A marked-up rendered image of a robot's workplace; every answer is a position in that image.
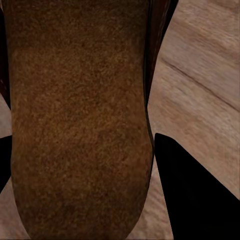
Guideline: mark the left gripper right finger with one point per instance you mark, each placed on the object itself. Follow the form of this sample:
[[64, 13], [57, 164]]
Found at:
[[199, 206]]

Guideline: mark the sandal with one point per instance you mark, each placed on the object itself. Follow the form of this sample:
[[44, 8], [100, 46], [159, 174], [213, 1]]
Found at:
[[77, 76]]

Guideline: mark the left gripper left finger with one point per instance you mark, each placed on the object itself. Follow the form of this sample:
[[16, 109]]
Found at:
[[5, 160]]

